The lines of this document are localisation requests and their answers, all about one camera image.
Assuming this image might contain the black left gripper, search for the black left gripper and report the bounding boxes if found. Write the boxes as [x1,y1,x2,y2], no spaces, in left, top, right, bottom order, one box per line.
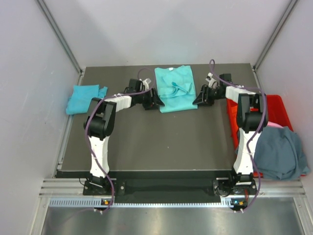
[136,87,164,110]

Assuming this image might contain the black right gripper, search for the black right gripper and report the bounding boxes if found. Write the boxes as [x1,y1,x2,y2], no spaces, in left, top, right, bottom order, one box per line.
[193,85,224,107]

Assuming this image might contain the teal t-shirt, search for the teal t-shirt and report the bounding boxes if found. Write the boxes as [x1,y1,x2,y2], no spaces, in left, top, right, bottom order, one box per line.
[155,66,198,113]

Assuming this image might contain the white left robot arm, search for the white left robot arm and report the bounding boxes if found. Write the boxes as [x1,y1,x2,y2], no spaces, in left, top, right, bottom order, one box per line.
[84,78,164,194]

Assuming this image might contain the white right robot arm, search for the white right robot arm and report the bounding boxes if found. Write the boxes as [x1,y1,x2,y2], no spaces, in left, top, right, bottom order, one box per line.
[193,73,268,194]

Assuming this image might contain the orange t-shirt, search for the orange t-shirt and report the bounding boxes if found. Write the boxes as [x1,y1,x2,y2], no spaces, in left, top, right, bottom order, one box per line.
[227,104,239,133]

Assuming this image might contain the pink t-shirt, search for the pink t-shirt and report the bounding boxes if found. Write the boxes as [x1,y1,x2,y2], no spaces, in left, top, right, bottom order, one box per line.
[267,121,283,128]

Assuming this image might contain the folded blue t-shirt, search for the folded blue t-shirt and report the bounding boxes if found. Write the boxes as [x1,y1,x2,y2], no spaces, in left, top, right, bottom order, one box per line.
[66,85,108,115]

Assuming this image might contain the red plastic bin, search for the red plastic bin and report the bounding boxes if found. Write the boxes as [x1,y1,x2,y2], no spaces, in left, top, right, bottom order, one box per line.
[227,95,293,173]

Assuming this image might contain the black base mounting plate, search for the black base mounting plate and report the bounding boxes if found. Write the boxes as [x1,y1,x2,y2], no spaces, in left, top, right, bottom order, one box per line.
[83,170,257,203]

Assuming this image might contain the grey-blue t-shirt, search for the grey-blue t-shirt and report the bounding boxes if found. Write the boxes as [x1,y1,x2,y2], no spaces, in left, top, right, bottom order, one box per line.
[236,126,311,182]

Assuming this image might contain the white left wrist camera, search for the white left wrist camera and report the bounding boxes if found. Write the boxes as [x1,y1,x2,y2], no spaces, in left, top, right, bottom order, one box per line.
[140,78,152,91]

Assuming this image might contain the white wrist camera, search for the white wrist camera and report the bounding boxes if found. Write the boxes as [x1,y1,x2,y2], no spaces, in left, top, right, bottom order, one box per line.
[205,72,219,89]
[140,78,152,91]

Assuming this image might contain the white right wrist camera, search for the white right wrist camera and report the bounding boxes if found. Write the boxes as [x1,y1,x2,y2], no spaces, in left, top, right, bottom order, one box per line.
[205,72,219,89]

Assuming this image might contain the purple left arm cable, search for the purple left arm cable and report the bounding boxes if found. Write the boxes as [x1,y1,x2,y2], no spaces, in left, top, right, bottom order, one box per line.
[48,68,157,221]

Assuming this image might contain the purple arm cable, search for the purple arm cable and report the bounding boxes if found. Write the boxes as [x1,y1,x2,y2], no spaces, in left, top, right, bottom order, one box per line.
[209,59,267,212]
[48,68,157,221]

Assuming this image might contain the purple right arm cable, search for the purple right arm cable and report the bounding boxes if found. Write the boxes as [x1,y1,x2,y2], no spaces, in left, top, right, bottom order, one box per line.
[209,59,267,212]

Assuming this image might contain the grey aluminium corner post left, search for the grey aluminium corner post left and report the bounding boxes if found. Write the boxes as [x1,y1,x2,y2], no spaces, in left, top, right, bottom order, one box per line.
[35,0,83,75]

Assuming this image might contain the grey aluminium corner post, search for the grey aluminium corner post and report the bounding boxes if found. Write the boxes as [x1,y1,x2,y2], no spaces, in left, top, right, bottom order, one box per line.
[35,0,83,75]
[252,0,299,72]

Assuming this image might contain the grey aluminium corner post right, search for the grey aluminium corner post right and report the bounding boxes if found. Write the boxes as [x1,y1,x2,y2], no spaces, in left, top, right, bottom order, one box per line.
[252,0,299,72]

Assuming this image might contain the grey slotted cable duct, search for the grey slotted cable duct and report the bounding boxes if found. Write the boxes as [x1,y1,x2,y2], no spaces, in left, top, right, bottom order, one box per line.
[49,197,245,209]

